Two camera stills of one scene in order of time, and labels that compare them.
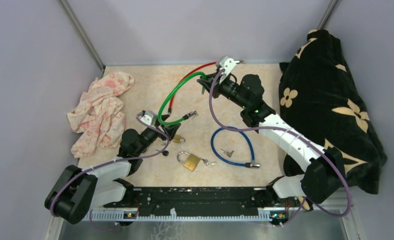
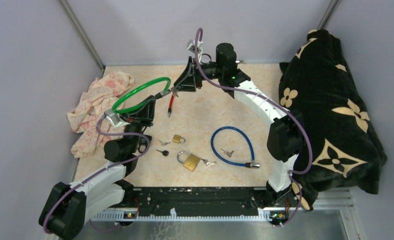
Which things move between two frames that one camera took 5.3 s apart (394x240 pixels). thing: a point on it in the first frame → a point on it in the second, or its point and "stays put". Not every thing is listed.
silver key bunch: [208, 164] stays put
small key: [228, 154] stays put
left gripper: [170, 130] → [144, 116]
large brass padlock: [191, 161] stays put
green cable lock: [185, 116] → [116, 104]
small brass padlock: [177, 139] stays put
